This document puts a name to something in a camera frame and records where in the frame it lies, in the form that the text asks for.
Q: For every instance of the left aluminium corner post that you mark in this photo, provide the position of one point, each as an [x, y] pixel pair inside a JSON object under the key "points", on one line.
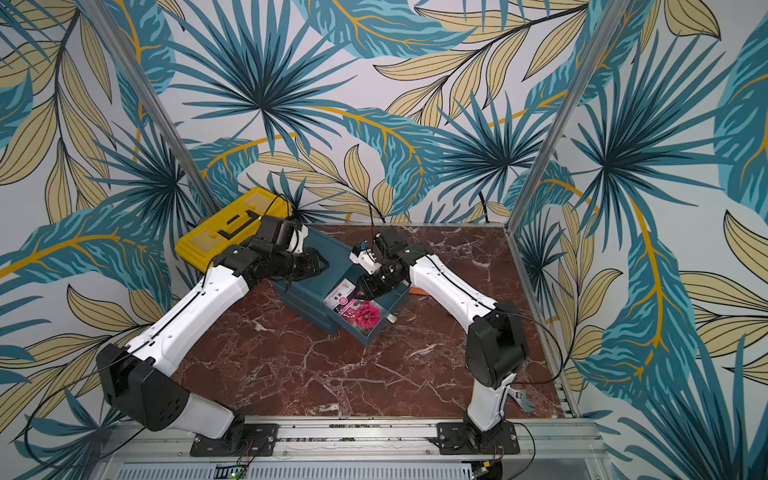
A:
{"points": [[113, 38]]}

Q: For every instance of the orange white seed bag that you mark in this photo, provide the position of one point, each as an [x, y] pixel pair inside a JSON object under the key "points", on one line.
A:
{"points": [[418, 291]]}

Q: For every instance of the pink flower seed bag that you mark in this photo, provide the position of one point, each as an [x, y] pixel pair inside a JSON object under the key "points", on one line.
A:
{"points": [[363, 315]]}

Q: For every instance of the yellow black toolbox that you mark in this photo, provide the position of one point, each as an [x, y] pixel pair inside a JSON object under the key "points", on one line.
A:
{"points": [[231, 225]]}

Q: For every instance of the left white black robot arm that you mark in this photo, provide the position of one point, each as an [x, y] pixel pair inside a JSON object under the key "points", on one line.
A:
{"points": [[136, 379]]}

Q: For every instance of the aluminium corner post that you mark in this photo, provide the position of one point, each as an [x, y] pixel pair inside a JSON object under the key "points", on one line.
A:
{"points": [[582, 75], [113, 38]]}

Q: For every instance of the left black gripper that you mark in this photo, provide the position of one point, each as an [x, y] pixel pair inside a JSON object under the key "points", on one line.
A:
{"points": [[312, 257]]}

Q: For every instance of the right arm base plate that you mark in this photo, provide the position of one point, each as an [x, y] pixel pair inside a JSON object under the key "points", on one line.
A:
{"points": [[464, 438]]}

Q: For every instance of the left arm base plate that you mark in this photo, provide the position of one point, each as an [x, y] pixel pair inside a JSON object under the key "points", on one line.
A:
{"points": [[242, 439]]}

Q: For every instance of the aluminium front rail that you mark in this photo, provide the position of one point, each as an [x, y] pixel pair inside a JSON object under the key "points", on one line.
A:
{"points": [[364, 448]]}

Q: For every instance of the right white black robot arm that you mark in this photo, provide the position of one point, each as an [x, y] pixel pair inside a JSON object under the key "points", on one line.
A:
{"points": [[496, 346]]}

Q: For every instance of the teal three-drawer cabinet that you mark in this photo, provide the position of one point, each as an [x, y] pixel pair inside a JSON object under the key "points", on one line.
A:
{"points": [[305, 297]]}

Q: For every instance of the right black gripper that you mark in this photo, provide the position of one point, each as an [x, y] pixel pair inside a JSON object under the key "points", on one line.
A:
{"points": [[372, 285]]}

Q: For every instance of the teal top drawer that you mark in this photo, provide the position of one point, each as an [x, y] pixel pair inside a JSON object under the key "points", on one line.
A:
{"points": [[389, 305]]}

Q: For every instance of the right aluminium corner post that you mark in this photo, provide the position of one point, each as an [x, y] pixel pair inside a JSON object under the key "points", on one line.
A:
{"points": [[582, 75]]}

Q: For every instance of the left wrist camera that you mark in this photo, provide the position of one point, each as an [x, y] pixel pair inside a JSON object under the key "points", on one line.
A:
{"points": [[285, 234]]}

